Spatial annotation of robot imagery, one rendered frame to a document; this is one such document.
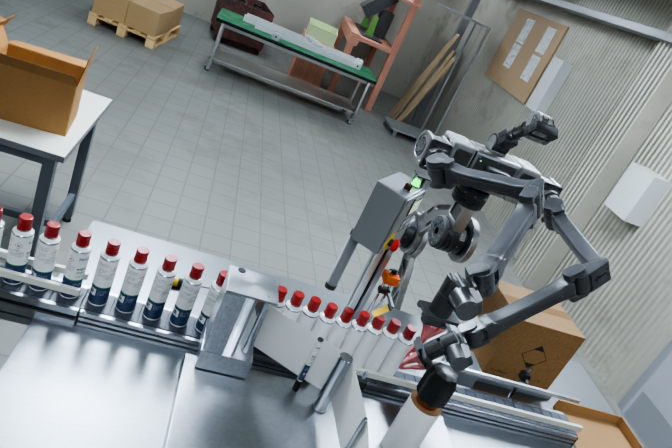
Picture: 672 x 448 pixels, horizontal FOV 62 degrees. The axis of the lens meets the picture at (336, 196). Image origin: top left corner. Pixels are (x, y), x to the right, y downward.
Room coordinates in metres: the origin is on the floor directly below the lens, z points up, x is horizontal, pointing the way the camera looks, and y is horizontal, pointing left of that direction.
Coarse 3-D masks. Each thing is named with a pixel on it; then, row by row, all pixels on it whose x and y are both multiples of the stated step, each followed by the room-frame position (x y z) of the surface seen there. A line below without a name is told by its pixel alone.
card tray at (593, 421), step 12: (564, 408) 1.78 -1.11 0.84; (576, 408) 1.80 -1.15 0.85; (588, 408) 1.81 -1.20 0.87; (576, 420) 1.75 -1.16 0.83; (588, 420) 1.79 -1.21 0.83; (600, 420) 1.82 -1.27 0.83; (612, 420) 1.84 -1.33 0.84; (624, 420) 1.84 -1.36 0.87; (576, 432) 1.68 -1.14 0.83; (588, 432) 1.71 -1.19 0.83; (600, 432) 1.75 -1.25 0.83; (612, 432) 1.78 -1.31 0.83; (624, 432) 1.80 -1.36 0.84; (576, 444) 1.62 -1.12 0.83; (588, 444) 1.65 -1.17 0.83; (600, 444) 1.68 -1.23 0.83; (612, 444) 1.71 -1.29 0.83; (624, 444) 1.74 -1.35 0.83; (636, 444) 1.74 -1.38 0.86
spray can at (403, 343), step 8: (408, 328) 1.43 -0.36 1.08; (400, 336) 1.44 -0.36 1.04; (408, 336) 1.43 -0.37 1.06; (400, 344) 1.42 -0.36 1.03; (408, 344) 1.42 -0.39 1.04; (392, 352) 1.43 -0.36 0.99; (400, 352) 1.42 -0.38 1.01; (384, 360) 1.44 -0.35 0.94; (392, 360) 1.42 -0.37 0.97; (400, 360) 1.42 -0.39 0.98; (384, 368) 1.42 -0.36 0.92; (392, 368) 1.42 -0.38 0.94
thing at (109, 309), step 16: (112, 304) 1.22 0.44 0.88; (144, 304) 1.28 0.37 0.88; (128, 320) 1.19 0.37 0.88; (144, 320) 1.22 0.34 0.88; (160, 320) 1.25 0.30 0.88; (192, 320) 1.30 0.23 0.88; (192, 336) 1.24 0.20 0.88; (256, 352) 1.30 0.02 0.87; (384, 384) 1.41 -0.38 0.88; (496, 400) 1.59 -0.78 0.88; (512, 416) 1.54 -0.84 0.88; (560, 416) 1.66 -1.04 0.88
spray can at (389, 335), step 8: (392, 320) 1.43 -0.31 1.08; (384, 328) 1.44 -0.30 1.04; (392, 328) 1.42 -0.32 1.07; (384, 336) 1.42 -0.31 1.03; (392, 336) 1.42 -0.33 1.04; (376, 344) 1.42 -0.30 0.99; (384, 344) 1.41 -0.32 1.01; (392, 344) 1.42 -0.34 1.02; (376, 352) 1.41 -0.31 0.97; (384, 352) 1.41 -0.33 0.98; (368, 360) 1.42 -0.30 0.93; (376, 360) 1.41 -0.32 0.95; (368, 368) 1.41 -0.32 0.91; (376, 368) 1.42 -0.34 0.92
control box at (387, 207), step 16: (400, 176) 1.53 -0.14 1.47; (384, 192) 1.40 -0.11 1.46; (400, 192) 1.40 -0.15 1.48; (416, 192) 1.46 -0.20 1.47; (368, 208) 1.41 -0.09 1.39; (384, 208) 1.39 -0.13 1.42; (400, 208) 1.38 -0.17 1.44; (368, 224) 1.40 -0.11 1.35; (384, 224) 1.39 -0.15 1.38; (400, 224) 1.43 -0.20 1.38; (368, 240) 1.39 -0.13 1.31; (384, 240) 1.38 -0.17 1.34
